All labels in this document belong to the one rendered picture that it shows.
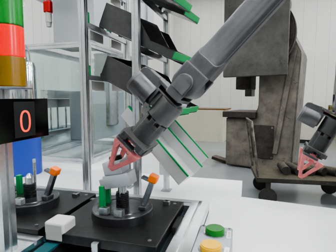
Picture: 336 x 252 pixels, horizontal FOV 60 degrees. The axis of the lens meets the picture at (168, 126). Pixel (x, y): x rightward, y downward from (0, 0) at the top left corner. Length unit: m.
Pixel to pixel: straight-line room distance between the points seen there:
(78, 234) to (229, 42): 0.48
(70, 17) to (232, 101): 9.66
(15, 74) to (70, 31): 1.49
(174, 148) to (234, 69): 4.00
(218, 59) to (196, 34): 11.31
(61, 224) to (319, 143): 0.77
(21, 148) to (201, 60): 1.15
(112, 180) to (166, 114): 0.20
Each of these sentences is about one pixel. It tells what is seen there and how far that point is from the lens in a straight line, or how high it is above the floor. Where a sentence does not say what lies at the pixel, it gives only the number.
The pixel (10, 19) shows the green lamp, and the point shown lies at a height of 1.37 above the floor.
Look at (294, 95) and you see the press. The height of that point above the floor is 1.27.
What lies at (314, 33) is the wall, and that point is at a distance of 11.34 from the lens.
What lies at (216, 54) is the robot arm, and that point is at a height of 1.32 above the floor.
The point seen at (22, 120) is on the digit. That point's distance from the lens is 0.55.
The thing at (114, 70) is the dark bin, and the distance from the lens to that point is 0.93.
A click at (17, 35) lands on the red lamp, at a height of 1.34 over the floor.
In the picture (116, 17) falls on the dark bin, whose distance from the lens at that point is 0.95.
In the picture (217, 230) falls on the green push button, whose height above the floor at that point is 0.97.
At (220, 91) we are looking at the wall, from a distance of 11.38.
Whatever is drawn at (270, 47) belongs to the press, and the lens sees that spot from 4.79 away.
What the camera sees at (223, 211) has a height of 0.86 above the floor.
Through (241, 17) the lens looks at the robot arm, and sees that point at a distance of 0.60.
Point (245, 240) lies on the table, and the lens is 0.87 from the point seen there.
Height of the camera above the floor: 1.24
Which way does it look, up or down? 6 degrees down
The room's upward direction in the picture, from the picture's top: straight up
